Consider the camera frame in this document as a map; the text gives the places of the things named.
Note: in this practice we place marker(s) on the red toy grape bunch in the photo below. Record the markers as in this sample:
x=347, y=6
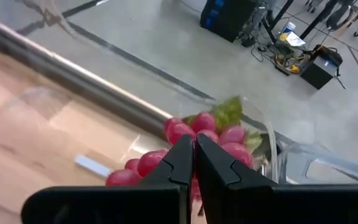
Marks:
x=204, y=123

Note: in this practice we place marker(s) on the black desk leg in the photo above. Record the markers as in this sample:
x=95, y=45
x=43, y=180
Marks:
x=319, y=18
x=280, y=15

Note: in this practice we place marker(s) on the black case with blue parts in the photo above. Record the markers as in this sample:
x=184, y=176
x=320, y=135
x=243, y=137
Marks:
x=225, y=18

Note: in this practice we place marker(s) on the black and silver box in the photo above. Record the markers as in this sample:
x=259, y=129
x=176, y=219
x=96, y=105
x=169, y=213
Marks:
x=319, y=70

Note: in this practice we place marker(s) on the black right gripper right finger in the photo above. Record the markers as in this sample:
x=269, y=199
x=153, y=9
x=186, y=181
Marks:
x=275, y=205

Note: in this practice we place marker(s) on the white paper sheet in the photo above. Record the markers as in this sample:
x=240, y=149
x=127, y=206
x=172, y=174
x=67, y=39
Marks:
x=295, y=40

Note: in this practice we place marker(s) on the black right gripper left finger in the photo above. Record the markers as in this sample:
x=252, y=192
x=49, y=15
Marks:
x=120, y=205

